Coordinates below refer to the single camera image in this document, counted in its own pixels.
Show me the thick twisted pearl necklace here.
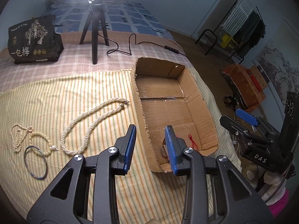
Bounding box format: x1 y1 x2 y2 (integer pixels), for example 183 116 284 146
60 97 130 156

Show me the blue bangle ring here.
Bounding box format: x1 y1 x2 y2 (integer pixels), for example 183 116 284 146
23 145 49 181

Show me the red strap wristwatch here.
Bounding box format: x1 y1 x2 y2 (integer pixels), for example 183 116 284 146
160 138 174 162

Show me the right hand in white glove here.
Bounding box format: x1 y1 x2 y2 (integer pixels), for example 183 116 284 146
242 163 286 206

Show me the orange box on floor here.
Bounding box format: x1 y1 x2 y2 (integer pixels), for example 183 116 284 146
221 64 270 112

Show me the open cardboard box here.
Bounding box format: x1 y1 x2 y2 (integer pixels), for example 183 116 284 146
132 57 219 172

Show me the landscape painting scroll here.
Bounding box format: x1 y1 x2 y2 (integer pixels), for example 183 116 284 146
252 19 299 103

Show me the black metal chair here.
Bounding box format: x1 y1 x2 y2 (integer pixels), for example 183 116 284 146
195 29 218 56

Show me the yellow striped cloth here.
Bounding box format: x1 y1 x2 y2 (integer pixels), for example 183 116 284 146
1 68 241 223

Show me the pink plaid bed sheet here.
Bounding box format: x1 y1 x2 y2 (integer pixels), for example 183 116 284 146
1 42 192 92

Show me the black clothes rack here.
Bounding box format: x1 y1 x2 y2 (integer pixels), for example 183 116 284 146
219 0 266 62

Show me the black mini tripod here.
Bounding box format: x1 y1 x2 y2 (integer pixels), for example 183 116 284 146
79 0 110 65

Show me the black printed snack bag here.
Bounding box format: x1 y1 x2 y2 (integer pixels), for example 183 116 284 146
8 15 64 64

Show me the black camera box right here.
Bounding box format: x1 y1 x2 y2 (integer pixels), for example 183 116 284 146
279 91 298 155

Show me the cream bead bracelet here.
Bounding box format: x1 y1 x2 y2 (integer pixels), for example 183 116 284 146
29 131 60 157

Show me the black power cable with switch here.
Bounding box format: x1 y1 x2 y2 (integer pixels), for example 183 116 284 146
98 33 195 61

